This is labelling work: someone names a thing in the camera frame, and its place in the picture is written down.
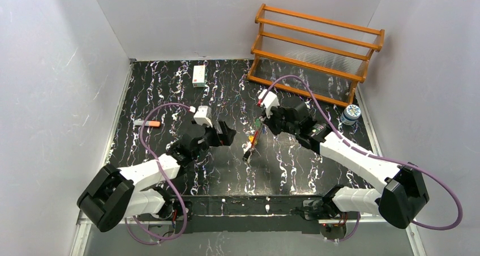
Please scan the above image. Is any steel key organizer red handle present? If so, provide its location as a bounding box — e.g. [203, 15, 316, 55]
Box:
[242, 117, 264, 163]

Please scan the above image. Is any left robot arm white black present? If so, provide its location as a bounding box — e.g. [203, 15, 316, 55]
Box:
[76, 121, 237, 232]

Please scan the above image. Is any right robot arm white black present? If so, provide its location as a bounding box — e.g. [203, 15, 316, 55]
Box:
[259, 91, 429, 229]

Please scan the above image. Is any orange grey marker pen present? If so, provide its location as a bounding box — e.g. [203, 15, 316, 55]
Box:
[134, 120, 161, 127]

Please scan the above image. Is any white blue round jar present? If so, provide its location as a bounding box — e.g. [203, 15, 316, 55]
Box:
[340, 104, 361, 126]

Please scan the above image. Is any orange wooden shelf rack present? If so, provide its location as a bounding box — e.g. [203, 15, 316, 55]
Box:
[247, 3, 385, 106]

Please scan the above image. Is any white red small box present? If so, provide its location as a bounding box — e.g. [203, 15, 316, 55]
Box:
[192, 65, 207, 87]

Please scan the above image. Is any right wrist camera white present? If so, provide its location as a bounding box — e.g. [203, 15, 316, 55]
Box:
[258, 89, 280, 118]

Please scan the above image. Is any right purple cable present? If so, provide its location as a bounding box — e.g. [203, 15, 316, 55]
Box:
[266, 74, 464, 244]

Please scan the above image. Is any aluminium frame rail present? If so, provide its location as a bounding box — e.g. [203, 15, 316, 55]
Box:
[70, 195, 426, 255]

